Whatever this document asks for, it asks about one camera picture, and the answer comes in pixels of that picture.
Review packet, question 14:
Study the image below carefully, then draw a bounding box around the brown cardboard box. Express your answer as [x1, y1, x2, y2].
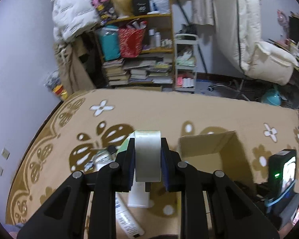
[178, 131, 256, 194]

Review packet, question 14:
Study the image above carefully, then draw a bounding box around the clear packing tape roll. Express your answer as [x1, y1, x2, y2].
[134, 131, 161, 182]

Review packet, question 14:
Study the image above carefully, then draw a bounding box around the white lotion tube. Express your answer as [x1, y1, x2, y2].
[115, 193, 145, 238]

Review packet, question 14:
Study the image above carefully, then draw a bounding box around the black device with screen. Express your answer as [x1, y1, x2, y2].
[265, 149, 297, 207]

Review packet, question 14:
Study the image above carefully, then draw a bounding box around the beige floral carpet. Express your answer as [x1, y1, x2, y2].
[7, 90, 299, 238]

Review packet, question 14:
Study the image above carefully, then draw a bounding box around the stack of books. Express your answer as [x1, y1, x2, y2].
[102, 58, 130, 86]

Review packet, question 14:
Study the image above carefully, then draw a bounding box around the white rolling cart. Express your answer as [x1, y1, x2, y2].
[174, 33, 198, 93]

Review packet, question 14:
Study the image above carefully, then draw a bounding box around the wooden bookshelf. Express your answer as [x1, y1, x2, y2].
[95, 7, 174, 87]

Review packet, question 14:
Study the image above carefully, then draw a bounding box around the teal storage bin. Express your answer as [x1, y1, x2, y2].
[96, 25, 120, 62]

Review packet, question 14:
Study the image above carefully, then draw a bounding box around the red gift bag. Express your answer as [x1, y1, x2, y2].
[118, 27, 145, 58]

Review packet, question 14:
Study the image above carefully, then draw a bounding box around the white puffer jacket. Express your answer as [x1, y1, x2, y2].
[51, 0, 100, 44]

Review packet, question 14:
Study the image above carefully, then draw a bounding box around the cream padded coat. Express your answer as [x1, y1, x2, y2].
[212, 0, 298, 85]

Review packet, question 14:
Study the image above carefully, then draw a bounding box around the black gift box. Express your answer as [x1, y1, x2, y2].
[132, 0, 150, 16]

